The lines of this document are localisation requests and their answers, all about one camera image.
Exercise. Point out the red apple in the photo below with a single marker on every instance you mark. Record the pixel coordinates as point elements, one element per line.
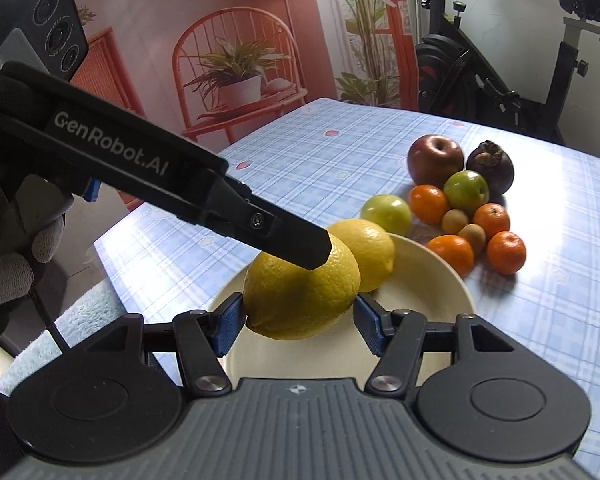
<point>432,160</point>

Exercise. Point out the black exercise bike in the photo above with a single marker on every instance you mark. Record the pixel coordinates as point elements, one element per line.
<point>445,65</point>

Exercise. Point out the cream round plate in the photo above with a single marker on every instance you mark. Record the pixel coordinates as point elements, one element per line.
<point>422,292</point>

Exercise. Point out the green apple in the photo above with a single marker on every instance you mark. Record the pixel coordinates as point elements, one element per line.
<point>387,214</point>
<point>465,190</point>

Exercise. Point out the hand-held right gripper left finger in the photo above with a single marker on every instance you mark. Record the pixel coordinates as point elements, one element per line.
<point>230,325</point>

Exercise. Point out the person's left hand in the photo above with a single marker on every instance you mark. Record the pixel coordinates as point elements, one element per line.
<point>5,280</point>

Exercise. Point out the orange tangerine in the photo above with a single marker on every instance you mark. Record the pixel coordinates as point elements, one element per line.
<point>452,255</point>
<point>506,254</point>
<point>427,205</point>
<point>492,220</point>

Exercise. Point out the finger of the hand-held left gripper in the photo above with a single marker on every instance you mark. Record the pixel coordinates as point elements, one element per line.
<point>285,235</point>

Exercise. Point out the light blue fluffy cloth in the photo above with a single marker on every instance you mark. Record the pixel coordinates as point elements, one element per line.
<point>80,310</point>

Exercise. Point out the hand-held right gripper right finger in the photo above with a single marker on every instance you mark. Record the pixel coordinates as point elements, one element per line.
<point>367,322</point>

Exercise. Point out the yellow lemon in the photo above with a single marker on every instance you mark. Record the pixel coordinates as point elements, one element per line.
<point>372,255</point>
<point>300,300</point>

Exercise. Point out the brown kiwi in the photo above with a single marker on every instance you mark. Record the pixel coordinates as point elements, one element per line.
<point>454,221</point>
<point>474,237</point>

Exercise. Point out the dark purple mangosteen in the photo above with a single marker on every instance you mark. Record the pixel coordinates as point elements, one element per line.
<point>492,167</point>

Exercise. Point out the blue plaid tablecloth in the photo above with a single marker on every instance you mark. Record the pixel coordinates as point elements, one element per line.
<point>330,160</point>

